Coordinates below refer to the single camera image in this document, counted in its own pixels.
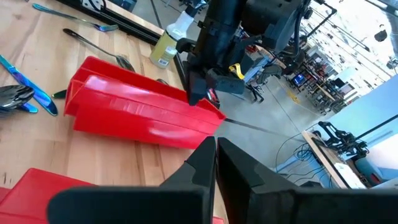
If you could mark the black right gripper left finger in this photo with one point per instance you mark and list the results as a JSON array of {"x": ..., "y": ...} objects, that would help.
[{"x": 140, "y": 205}]

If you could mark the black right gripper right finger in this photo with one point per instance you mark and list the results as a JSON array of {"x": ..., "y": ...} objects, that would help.
[{"x": 311, "y": 208}]

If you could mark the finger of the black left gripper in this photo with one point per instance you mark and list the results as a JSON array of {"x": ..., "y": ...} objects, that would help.
[
  {"x": 228, "y": 82},
  {"x": 196, "y": 90}
]

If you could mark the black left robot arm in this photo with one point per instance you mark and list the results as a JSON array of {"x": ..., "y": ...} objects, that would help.
[{"x": 267, "y": 18}]

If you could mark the black background robot arm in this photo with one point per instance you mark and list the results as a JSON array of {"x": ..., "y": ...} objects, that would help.
[{"x": 342, "y": 141}]

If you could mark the grey office chair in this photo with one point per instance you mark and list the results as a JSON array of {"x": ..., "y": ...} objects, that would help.
[{"x": 269, "y": 73}]

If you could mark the wooden workbench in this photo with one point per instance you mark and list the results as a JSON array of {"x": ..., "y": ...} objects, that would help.
[{"x": 329, "y": 165}]

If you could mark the yellow spray bottle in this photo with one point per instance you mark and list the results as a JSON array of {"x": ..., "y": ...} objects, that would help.
[{"x": 164, "y": 46}]

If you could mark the computer monitor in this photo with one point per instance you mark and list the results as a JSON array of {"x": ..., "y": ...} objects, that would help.
[{"x": 299, "y": 80}]

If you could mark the iridescent fork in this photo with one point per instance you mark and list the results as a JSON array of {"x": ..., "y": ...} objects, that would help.
[{"x": 107, "y": 27}]

